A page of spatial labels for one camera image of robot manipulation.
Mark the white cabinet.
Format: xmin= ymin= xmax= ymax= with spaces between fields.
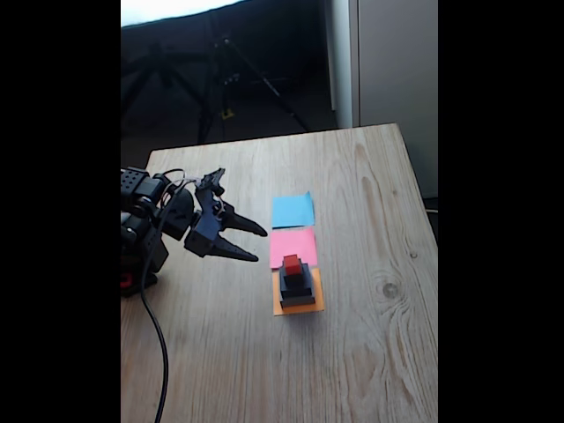
xmin=325 ymin=0 xmax=439 ymax=199

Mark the orange paper sheet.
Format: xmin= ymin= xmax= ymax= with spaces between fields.
xmin=272 ymin=267 xmax=325 ymax=316

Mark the small black cube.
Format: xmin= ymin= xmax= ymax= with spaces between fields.
xmin=282 ymin=263 xmax=309 ymax=286

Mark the black tripod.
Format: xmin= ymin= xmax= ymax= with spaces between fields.
xmin=193 ymin=34 xmax=312 ymax=145

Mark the blue paper sheet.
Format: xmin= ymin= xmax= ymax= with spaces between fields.
xmin=271 ymin=191 xmax=316 ymax=229

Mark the pink paper sheet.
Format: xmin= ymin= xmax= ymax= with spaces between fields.
xmin=269 ymin=227 xmax=318 ymax=270

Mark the black cable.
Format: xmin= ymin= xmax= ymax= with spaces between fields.
xmin=139 ymin=182 xmax=189 ymax=423

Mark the medium black cube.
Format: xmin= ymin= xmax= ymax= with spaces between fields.
xmin=278 ymin=266 xmax=315 ymax=299

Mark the bright white light panel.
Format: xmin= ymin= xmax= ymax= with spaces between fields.
xmin=121 ymin=0 xmax=248 ymax=27

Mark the small gripper camera board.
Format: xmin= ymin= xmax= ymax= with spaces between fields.
xmin=193 ymin=167 xmax=226 ymax=197

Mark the large grey cube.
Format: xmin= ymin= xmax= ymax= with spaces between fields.
xmin=280 ymin=293 xmax=316 ymax=308

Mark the black light stand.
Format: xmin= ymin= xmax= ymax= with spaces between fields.
xmin=121 ymin=41 xmax=199 ymax=129

